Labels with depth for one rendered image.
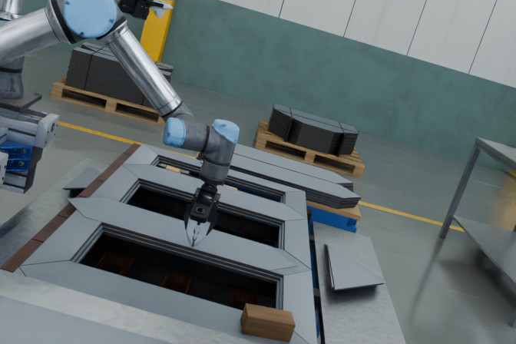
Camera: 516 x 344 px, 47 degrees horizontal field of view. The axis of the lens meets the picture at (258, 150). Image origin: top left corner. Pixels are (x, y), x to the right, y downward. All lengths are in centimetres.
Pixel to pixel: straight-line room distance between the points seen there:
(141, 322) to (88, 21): 72
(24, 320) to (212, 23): 807
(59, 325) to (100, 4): 77
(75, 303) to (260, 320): 54
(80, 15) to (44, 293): 66
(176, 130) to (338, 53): 756
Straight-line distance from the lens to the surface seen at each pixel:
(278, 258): 190
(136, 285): 154
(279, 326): 147
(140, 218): 190
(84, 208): 189
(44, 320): 96
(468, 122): 976
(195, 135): 155
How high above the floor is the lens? 161
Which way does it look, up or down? 15 degrees down
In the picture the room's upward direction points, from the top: 17 degrees clockwise
